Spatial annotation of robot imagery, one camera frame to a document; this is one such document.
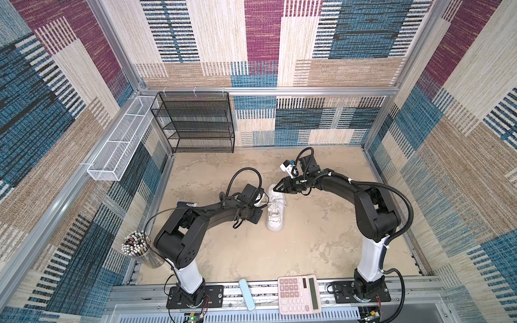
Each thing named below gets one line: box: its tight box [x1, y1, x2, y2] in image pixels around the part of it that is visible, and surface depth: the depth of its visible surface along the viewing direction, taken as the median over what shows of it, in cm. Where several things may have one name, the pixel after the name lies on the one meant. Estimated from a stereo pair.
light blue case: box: [238, 278, 256, 312], surface depth 73 cm
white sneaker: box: [266, 183, 287, 233], surface depth 91 cm
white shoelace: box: [263, 195, 287, 223], surface depth 91 cm
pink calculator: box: [277, 274, 322, 315], surface depth 73 cm
